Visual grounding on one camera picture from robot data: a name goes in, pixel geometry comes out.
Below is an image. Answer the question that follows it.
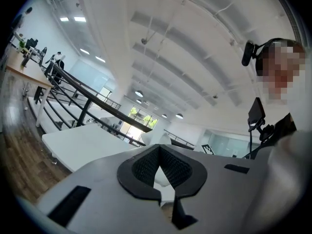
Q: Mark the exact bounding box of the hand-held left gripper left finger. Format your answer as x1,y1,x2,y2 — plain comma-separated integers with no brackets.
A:
36,144,176,234

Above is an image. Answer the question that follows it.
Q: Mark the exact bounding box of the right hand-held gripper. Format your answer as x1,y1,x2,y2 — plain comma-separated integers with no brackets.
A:
201,143,216,156

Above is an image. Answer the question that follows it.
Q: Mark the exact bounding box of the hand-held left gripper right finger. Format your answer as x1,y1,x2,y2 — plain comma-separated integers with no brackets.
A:
159,144,272,234

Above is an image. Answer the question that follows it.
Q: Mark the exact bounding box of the person's left forearm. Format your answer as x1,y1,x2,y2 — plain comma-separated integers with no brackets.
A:
243,130,311,234

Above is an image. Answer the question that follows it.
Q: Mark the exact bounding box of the white table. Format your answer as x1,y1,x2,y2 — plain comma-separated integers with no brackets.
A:
41,123,137,173

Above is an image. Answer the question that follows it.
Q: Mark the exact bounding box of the black chest-mounted device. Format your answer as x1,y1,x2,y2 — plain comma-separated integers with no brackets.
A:
247,97,266,126

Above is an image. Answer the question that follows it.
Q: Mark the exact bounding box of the large glass window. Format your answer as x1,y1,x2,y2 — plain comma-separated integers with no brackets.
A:
119,105,159,143

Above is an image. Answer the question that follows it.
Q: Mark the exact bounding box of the black metal railing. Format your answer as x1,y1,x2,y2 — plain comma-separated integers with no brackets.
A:
40,62,195,151

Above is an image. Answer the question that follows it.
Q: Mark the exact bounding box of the person's white shirt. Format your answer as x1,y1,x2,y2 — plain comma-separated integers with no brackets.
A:
264,98,312,141

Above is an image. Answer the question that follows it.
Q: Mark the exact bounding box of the person's head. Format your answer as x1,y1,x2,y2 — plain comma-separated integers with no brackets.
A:
255,38,307,105

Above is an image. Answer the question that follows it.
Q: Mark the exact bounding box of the wooden desk with white legs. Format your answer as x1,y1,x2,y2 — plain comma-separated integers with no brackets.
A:
5,63,54,128

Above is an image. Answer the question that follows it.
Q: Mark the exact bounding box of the black office chair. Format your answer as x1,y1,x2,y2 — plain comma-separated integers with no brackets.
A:
25,38,39,51

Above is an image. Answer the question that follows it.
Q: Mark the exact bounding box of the green potted plant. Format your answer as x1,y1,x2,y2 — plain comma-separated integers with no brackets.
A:
17,39,27,55

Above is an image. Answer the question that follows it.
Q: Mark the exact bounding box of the black cable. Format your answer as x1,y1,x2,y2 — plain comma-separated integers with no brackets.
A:
242,124,255,159

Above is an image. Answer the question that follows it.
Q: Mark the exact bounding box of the black head-mounted camera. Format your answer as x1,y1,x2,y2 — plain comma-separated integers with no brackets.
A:
241,39,256,67

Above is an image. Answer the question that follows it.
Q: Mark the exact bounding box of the black head strap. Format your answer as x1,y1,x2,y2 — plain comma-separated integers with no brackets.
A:
252,38,299,77

